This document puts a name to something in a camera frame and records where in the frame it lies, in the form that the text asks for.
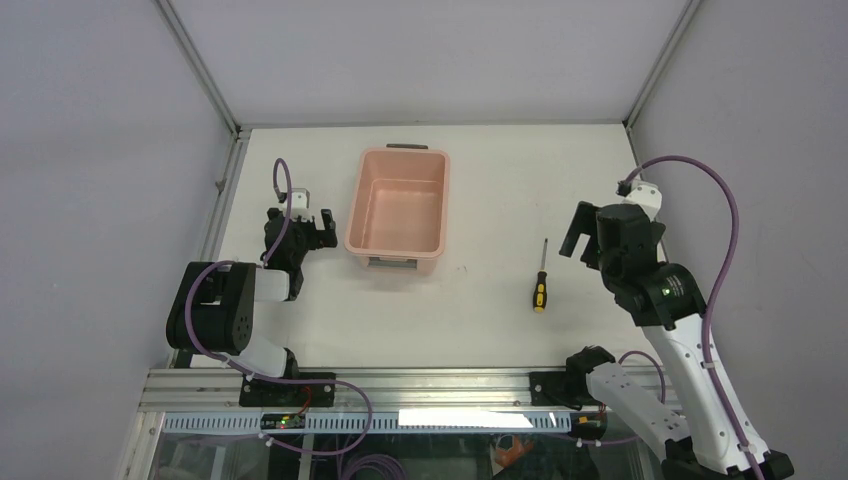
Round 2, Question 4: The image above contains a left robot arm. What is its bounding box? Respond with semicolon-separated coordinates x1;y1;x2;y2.
166;208;338;381

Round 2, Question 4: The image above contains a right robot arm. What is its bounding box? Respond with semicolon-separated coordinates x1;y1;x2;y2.
560;202;795;479

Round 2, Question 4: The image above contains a black yellow screwdriver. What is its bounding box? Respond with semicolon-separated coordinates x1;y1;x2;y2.
533;238;549;313

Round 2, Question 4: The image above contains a pink plastic bin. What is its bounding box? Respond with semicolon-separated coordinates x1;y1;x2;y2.
344;144;451;275

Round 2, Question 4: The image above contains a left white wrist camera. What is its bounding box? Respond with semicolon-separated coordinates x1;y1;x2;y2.
278;188;313;222

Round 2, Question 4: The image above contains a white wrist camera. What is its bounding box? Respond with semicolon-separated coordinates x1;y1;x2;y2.
616;179;663;221
278;188;313;222

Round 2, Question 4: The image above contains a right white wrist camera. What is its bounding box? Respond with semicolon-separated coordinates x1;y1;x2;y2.
616;179;663;221

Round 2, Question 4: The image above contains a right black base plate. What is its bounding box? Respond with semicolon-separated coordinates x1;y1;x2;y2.
528;370;585;410

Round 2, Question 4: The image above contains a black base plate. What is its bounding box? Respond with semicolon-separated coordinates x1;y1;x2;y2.
238;371;336;408
528;370;585;410

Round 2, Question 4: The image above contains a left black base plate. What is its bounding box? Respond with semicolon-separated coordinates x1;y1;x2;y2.
238;371;336;408

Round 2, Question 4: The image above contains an aluminium frame rail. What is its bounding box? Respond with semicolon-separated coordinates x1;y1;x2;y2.
137;367;684;413

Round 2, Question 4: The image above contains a white slotted cable duct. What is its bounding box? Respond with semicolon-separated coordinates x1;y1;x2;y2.
163;409;571;435

